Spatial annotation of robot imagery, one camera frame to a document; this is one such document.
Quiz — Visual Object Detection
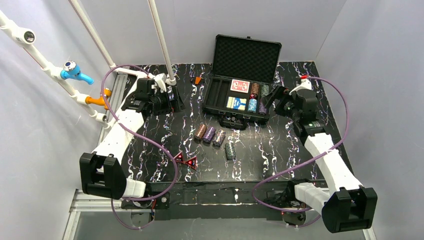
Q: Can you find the purple chip stack on table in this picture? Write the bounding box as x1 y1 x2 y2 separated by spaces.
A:
202 126 216 144

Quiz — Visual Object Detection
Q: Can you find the green chip stack in case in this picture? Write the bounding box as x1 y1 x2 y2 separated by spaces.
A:
260 84 270 98

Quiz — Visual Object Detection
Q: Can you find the light blue chip stack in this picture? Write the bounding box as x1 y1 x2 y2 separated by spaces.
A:
247 98 258 113

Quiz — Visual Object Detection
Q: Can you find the blue tap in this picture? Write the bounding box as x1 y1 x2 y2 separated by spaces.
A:
60 60 94 85

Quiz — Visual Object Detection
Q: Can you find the orange black small clip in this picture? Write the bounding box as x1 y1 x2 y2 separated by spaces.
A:
190 76 203 85

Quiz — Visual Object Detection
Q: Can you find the brown chip stack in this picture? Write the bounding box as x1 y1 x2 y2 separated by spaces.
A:
250 83 260 96
193 123 208 141

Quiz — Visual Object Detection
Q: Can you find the aluminium rail frame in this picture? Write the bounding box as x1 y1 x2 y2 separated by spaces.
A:
82 76 376 240

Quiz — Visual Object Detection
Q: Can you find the grey pink chip stack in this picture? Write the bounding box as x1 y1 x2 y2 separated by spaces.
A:
212 129 226 148

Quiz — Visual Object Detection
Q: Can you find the white pvc pipe frame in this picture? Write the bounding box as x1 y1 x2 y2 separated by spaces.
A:
0 0 184 130

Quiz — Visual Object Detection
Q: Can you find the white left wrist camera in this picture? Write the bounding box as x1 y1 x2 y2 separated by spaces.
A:
147 73 167 93

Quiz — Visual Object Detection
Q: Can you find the red card deck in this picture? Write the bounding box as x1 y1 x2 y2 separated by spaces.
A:
230 79 250 94

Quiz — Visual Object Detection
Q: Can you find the red triangle dealer button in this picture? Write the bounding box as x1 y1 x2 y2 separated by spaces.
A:
173 151 185 164

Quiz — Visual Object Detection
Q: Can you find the blue card deck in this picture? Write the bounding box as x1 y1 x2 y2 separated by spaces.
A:
226 96 247 111

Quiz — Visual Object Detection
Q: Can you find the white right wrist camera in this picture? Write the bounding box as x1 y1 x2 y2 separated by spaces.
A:
289 75 313 96

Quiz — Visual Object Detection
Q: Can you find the dark green chip stack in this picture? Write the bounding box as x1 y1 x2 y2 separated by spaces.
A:
224 141 237 160

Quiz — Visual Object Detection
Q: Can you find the brown chip stack in case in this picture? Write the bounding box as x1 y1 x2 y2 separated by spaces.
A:
250 83 260 96

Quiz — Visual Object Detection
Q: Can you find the black poker case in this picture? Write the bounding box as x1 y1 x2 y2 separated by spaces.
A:
201 34 282 130

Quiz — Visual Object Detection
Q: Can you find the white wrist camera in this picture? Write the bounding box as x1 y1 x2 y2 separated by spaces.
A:
289 75 313 96
147 73 167 93

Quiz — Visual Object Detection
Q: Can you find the orange tap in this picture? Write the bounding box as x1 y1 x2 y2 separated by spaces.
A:
85 88 112 110

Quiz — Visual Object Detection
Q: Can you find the purple chip stack in case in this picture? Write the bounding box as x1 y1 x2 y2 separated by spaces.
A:
258 101 268 115

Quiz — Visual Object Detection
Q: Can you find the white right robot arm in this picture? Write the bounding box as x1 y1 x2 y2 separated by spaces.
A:
262 86 378 233

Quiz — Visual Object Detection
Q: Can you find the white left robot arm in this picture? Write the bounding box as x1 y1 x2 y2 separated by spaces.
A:
79 75 178 201

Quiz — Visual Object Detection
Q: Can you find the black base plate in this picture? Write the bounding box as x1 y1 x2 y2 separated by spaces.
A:
120 180 330 222

